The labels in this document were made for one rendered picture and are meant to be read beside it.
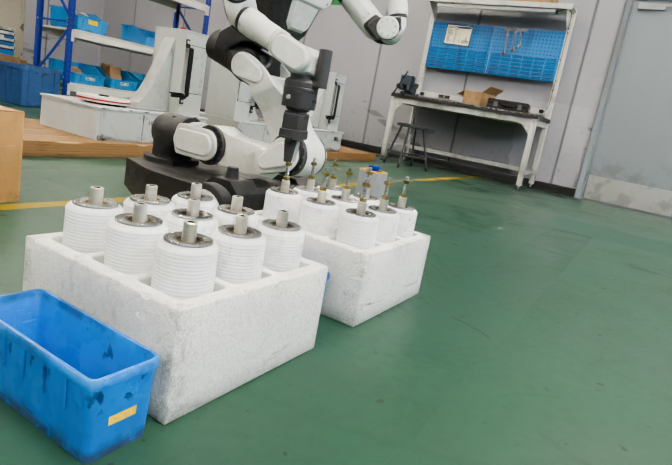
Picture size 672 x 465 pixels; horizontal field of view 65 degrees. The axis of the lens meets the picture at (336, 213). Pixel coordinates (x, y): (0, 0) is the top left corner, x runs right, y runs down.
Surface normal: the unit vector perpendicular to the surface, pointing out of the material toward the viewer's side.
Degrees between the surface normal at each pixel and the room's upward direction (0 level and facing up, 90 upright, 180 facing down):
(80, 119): 90
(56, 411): 92
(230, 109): 90
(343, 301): 90
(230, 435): 0
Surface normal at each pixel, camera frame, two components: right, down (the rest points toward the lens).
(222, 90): -0.52, 0.07
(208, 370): 0.84, 0.25
